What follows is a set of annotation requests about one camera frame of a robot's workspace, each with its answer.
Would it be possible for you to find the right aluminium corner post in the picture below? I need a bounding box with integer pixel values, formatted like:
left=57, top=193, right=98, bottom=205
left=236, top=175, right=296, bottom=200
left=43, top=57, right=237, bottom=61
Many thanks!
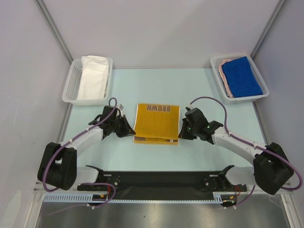
left=250, top=0, right=287, bottom=59

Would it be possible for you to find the right white plastic basket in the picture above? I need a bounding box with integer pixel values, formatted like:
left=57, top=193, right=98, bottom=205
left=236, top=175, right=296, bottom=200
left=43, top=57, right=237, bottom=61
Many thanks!
left=210, top=53, right=270, bottom=104

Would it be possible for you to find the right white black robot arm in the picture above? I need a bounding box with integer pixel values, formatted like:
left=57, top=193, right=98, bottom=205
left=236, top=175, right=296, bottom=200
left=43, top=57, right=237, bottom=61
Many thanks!
left=178, top=108, right=294, bottom=195

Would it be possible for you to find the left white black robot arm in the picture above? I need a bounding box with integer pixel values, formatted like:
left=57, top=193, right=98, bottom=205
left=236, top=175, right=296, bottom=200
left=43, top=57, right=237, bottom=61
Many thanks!
left=38, top=105, right=136, bottom=192

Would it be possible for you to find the blue towel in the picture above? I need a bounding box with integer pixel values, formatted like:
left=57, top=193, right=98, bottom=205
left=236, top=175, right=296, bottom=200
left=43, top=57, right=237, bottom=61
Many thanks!
left=222, top=57, right=262, bottom=98

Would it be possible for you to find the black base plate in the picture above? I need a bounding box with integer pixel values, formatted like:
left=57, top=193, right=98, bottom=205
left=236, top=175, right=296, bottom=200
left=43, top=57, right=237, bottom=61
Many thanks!
left=77, top=171, right=247, bottom=200

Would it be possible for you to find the pink towel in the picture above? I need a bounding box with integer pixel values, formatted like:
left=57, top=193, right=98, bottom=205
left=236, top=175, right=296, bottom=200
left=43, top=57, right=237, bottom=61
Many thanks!
left=218, top=59, right=234, bottom=98

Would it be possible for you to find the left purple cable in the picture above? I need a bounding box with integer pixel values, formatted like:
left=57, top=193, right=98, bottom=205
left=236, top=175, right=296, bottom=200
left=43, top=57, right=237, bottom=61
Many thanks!
left=42, top=97, right=119, bottom=216

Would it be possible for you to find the white slotted cable duct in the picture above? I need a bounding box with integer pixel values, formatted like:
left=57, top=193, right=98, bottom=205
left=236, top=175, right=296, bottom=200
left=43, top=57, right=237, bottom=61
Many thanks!
left=44, top=191, right=252, bottom=204

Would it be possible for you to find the aluminium corner post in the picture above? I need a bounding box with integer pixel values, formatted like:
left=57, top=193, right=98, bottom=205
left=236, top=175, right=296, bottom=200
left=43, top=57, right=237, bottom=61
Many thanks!
left=250, top=0, right=287, bottom=59
left=34, top=0, right=73, bottom=64

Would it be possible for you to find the left aluminium corner post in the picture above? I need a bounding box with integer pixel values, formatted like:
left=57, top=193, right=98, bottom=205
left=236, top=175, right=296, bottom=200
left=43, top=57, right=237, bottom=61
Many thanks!
left=34, top=0, right=73, bottom=64

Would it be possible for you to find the purple cable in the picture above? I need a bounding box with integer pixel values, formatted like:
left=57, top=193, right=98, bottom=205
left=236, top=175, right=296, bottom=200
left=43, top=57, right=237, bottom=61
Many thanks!
left=42, top=97, right=119, bottom=216
left=190, top=96, right=303, bottom=209

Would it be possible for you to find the white towel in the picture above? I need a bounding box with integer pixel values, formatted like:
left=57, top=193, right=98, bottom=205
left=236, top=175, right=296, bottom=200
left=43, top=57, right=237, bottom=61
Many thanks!
left=77, top=56, right=110, bottom=100

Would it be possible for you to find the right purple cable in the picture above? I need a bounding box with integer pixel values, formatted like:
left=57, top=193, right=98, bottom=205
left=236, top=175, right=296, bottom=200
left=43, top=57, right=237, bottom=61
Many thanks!
left=190, top=96, right=303, bottom=209

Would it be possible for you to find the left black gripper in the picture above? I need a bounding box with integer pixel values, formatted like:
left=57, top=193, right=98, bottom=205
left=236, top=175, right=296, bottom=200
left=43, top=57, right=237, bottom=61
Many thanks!
left=110, top=114, right=135, bottom=138

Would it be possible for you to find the white plastic basket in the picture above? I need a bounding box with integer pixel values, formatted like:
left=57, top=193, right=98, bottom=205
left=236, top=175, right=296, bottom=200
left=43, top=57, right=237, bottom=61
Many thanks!
left=62, top=57, right=113, bottom=106
left=210, top=53, right=270, bottom=104

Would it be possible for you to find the left white plastic basket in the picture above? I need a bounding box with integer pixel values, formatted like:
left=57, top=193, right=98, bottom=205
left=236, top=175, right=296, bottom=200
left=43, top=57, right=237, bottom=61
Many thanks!
left=62, top=57, right=113, bottom=106

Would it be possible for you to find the yellow brown bear towel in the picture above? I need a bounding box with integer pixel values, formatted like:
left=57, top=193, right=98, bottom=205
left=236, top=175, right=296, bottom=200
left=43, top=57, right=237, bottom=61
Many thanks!
left=133, top=104, right=180, bottom=145

